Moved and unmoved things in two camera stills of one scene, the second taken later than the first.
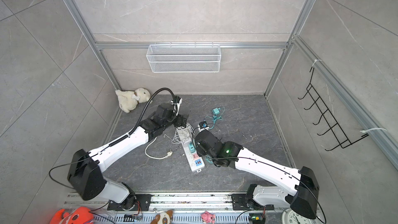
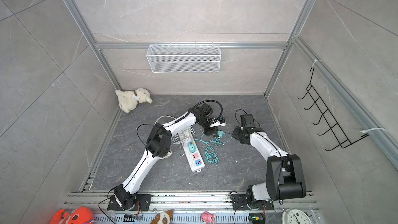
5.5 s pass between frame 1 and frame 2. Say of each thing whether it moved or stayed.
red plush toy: stayed
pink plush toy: stayed
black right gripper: moved
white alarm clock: stayed
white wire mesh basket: stayed
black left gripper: moved
